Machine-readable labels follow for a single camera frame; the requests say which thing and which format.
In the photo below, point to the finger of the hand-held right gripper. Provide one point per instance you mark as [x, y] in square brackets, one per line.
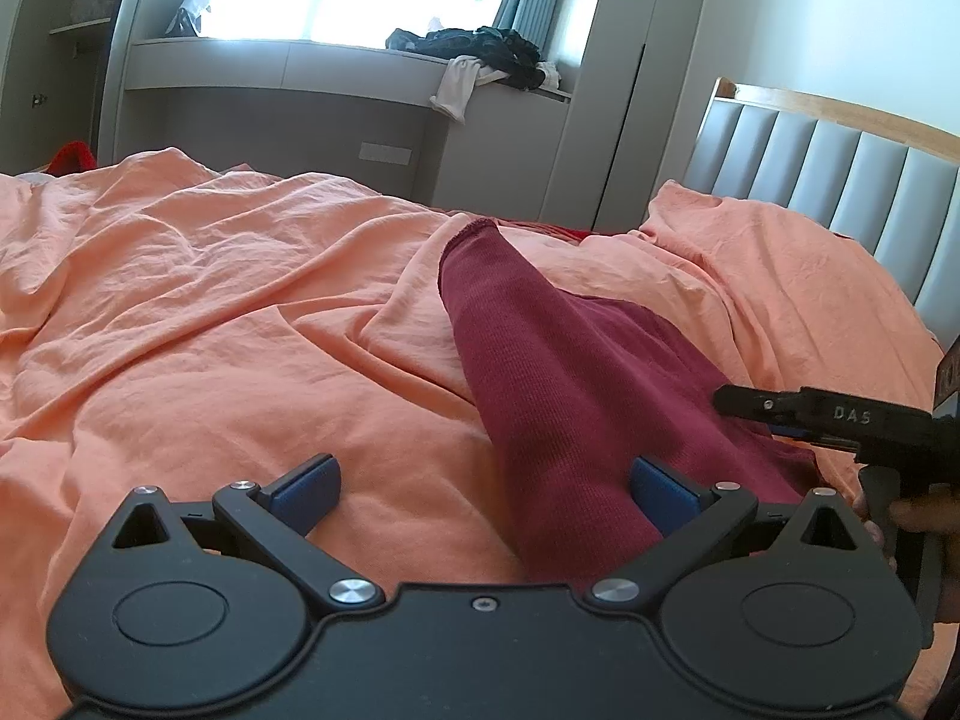
[754, 401]

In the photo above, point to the open grey wardrobe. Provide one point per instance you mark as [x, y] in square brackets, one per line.
[52, 52]

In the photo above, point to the orange blanket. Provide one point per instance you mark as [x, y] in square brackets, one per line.
[225, 315]

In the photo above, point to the dark red shirt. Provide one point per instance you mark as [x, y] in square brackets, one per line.
[570, 375]

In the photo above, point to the grey padded headboard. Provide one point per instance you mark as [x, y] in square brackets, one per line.
[832, 180]

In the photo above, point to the red object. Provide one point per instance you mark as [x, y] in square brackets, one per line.
[73, 156]

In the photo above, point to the orange pillow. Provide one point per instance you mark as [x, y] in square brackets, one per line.
[787, 277]

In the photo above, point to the white wall socket plate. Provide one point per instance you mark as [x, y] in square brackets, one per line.
[385, 152]

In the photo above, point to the person's right hand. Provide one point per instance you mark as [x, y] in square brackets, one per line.
[924, 512]

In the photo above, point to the pile of dark clothes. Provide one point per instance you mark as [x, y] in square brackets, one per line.
[480, 52]

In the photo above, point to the small white cloth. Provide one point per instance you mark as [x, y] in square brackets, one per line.
[550, 75]

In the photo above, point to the grey window bench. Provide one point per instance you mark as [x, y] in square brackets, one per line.
[300, 97]

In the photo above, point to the tall grey wardrobe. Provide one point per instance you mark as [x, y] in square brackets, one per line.
[637, 82]

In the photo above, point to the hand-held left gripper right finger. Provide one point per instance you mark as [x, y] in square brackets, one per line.
[664, 495]

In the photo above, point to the white garment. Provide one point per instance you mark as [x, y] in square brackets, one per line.
[459, 90]

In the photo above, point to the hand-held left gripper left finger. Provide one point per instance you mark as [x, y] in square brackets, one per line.
[304, 495]

